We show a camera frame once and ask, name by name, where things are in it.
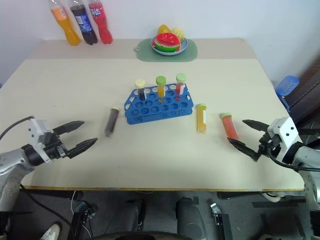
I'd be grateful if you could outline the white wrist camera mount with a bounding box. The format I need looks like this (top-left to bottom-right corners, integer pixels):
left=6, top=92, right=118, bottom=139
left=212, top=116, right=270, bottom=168
left=27, top=117, right=55, bottom=165
left=266, top=116, right=303, bottom=164

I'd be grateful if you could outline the yellow toy pepper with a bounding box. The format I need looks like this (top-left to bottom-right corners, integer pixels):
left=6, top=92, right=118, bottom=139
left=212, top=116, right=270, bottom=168
left=157, top=23, right=172, bottom=36

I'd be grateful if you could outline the dark rounded shape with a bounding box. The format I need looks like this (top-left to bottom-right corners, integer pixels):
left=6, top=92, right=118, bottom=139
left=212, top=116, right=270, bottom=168
left=175, top=196, right=208, bottom=240

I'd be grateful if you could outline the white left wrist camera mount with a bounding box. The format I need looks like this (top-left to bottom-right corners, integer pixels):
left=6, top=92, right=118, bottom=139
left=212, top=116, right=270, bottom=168
left=27, top=117, right=55, bottom=165

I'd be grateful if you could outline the red soda bottle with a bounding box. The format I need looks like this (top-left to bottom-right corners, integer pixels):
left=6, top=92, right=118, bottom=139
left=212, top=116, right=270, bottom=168
left=87, top=0, right=114, bottom=45

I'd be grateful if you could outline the dark liquid tube yellow cap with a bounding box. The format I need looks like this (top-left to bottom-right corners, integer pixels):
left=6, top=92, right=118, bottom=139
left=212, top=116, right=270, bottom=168
left=134, top=78, right=147, bottom=102

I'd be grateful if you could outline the green cutting mat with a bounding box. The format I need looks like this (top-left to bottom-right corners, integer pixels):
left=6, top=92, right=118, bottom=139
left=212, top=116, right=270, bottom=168
left=133, top=37, right=199, bottom=63

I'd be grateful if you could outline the red liquid tube green cap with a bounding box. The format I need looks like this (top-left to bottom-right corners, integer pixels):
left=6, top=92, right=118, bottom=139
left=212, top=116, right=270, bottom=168
left=175, top=72, right=188, bottom=97

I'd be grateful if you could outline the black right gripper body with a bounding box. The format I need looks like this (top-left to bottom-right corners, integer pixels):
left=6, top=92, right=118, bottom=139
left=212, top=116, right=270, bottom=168
left=252, top=133, right=283, bottom=162

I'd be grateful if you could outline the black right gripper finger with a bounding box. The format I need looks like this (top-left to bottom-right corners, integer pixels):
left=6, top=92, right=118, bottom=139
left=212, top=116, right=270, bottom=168
left=226, top=136, right=259, bottom=159
left=241, top=119, right=270, bottom=133

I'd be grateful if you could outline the orange liquid tube green cap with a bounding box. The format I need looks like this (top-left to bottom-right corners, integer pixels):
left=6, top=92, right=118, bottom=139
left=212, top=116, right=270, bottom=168
left=155, top=75, right=168, bottom=105

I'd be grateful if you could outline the pale yellow toy fruit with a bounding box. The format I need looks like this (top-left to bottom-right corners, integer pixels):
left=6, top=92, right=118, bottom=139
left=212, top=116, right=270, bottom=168
left=170, top=27, right=187, bottom=43

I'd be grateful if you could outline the black floor stand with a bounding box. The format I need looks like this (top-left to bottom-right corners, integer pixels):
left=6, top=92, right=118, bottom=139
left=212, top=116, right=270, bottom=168
left=66, top=199, right=99, bottom=240
left=209, top=201, right=234, bottom=240

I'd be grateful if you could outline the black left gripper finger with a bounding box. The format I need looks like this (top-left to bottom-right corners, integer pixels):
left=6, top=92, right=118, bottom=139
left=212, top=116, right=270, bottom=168
left=52, top=120, right=86, bottom=135
left=66, top=137, right=99, bottom=160

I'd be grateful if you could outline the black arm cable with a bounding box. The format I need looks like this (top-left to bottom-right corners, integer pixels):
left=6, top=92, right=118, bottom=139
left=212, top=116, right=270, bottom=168
left=267, top=146, right=320, bottom=174
left=0, top=115, right=35, bottom=141

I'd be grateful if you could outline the black floor cable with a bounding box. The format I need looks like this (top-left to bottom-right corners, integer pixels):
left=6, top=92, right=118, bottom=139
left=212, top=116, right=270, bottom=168
left=20, top=184, right=74, bottom=227

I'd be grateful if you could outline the cola bottle blue label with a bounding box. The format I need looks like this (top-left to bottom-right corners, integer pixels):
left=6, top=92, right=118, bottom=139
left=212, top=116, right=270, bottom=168
left=67, top=0, right=99, bottom=46

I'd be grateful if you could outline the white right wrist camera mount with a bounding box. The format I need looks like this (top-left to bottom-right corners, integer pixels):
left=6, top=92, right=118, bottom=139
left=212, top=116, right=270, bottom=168
left=266, top=116, right=303, bottom=164

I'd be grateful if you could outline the toy watermelon slice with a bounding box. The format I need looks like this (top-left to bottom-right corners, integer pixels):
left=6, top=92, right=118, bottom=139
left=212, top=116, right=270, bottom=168
left=152, top=32, right=182, bottom=53

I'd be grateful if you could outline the white shoe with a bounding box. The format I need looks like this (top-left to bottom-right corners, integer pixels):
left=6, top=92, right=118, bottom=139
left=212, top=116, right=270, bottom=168
left=39, top=221, right=63, bottom=240

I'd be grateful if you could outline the blue plate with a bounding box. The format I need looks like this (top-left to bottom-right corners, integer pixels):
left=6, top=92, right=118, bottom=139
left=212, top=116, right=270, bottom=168
left=149, top=37, right=190, bottom=56

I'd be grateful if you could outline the dark brown tube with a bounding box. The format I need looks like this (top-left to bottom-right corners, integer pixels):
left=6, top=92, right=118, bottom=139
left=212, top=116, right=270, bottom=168
left=103, top=106, right=121, bottom=138

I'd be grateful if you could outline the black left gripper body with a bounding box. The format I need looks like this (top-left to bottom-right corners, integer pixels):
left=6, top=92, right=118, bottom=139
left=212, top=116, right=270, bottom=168
left=43, top=131, right=72, bottom=160

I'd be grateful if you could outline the blue ribbed plastic stack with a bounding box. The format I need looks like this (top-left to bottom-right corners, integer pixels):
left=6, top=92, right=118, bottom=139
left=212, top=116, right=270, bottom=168
left=274, top=75, right=301, bottom=111

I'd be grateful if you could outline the white thin cable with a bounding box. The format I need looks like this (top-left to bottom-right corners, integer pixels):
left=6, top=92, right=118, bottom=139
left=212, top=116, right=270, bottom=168
left=70, top=190, right=94, bottom=240

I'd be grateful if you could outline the orange-red tube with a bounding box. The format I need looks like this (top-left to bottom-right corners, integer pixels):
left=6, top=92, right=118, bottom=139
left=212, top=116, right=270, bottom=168
left=219, top=112, right=240, bottom=141

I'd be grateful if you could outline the dark brown cabinet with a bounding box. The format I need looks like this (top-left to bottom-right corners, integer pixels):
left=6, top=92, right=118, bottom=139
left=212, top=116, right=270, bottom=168
left=284, top=56, right=320, bottom=141

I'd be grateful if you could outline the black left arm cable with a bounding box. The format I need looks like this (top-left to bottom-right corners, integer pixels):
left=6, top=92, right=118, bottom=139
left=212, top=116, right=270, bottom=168
left=0, top=115, right=35, bottom=141

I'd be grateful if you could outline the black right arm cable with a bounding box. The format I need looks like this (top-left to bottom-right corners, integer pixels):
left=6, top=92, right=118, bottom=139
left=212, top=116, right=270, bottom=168
left=267, top=146, right=320, bottom=174

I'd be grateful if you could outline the orange soda bottle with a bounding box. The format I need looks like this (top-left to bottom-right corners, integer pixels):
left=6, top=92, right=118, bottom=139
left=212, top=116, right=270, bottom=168
left=47, top=0, right=82, bottom=47

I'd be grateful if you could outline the blue test tube rack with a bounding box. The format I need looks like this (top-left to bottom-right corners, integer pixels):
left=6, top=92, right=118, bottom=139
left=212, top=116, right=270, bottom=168
left=123, top=83, right=195, bottom=126

